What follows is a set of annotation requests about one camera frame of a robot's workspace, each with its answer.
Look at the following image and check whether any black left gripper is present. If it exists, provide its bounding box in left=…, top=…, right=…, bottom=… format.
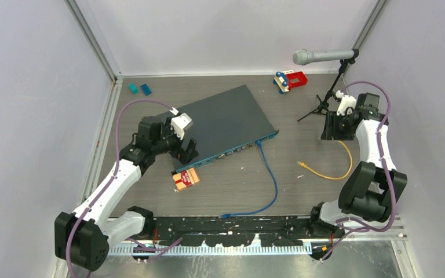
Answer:
left=152, top=118, right=199, bottom=165

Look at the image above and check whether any yellow ethernet cable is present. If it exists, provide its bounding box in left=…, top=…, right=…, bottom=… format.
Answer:
left=297, top=140, right=354, bottom=181

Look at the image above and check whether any dark network switch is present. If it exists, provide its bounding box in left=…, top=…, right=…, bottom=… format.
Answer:
left=172, top=85, right=279, bottom=174

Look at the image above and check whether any blue ethernet cable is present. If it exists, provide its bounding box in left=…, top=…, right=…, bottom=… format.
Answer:
left=217, top=140, right=279, bottom=220

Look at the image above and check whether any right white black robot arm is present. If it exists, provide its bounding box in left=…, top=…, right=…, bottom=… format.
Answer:
left=307, top=91, right=407, bottom=238

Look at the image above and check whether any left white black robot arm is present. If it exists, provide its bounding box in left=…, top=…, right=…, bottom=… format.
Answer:
left=54, top=113, right=198, bottom=273

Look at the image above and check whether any red and gold card box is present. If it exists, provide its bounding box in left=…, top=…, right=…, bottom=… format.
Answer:
left=172, top=167, right=200, bottom=192

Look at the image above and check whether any black microphone tripod stand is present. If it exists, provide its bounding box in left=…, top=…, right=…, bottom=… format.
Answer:
left=297, top=55, right=359, bottom=122

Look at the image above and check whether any red white blue toy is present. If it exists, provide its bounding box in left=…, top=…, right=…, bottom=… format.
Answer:
left=273, top=70, right=308, bottom=94

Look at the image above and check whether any blue plastic block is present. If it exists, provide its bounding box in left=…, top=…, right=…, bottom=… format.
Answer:
left=140, top=84, right=152, bottom=96

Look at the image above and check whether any grey microphone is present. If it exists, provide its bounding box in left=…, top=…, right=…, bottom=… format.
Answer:
left=293, top=49, right=359, bottom=65

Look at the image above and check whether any teal plastic block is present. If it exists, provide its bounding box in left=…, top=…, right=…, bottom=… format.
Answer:
left=128, top=83, right=138, bottom=94

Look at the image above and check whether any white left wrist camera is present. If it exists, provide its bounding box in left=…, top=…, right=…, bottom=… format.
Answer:
left=170, top=113, right=193, bottom=140

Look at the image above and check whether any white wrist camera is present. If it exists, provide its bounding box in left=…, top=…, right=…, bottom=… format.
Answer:
left=334, top=90, right=357, bottom=116
left=170, top=113, right=193, bottom=140

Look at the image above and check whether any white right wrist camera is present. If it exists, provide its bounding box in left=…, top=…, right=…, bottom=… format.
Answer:
left=334, top=90, right=357, bottom=116

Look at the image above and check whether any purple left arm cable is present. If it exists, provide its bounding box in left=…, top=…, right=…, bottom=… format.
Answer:
left=65, top=98, right=183, bottom=278

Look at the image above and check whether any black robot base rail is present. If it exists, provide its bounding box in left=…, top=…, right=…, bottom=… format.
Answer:
left=119, top=214, right=346, bottom=248

